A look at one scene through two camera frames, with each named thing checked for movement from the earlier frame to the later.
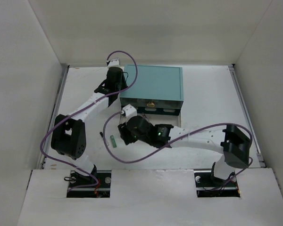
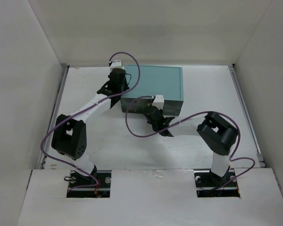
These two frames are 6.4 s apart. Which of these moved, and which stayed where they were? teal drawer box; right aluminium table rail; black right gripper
Moved: black right gripper
Stayed: right aluminium table rail; teal drawer box
